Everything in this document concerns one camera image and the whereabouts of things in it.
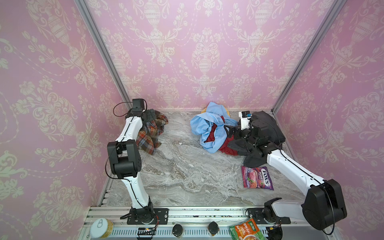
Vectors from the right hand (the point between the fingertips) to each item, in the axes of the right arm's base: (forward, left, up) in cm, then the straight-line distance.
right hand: (232, 124), depth 82 cm
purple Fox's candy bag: (-23, -13, -21) cm, 33 cm away
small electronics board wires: (-44, +45, -26) cm, 69 cm away
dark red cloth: (-3, +2, -21) cm, 21 cm away
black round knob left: (-46, +30, -14) cm, 56 cm away
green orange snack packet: (-46, -2, -22) cm, 51 cm away
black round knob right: (-45, +14, -15) cm, 50 cm away
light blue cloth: (+9, +16, -10) cm, 21 cm away
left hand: (+15, +51, -6) cm, 54 cm away
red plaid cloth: (+4, +52, -17) cm, 55 cm away
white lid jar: (-43, +65, -18) cm, 80 cm away
